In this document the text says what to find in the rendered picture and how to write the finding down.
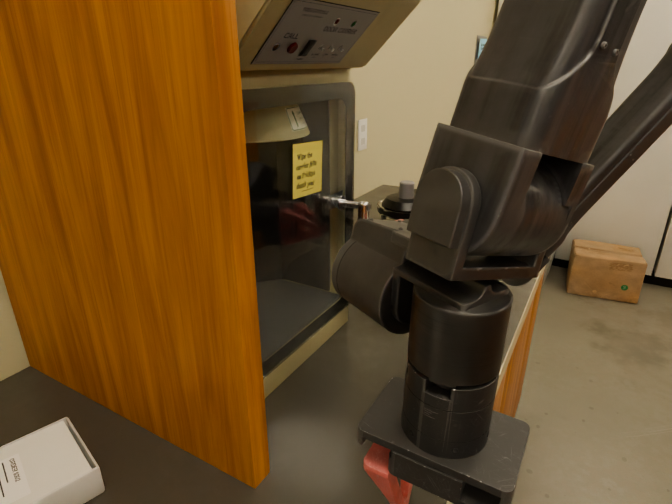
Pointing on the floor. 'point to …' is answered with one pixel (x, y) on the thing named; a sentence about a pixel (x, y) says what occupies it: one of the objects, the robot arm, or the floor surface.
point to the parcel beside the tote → (605, 271)
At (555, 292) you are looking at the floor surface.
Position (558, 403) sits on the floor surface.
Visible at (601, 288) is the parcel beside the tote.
